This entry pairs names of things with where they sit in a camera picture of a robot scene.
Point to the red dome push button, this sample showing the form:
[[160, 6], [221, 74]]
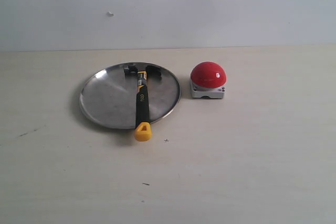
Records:
[[207, 80]]

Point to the yellow black claw hammer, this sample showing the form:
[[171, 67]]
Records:
[[142, 130]]

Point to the round steel plate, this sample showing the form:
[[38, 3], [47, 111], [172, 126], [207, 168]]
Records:
[[108, 98]]

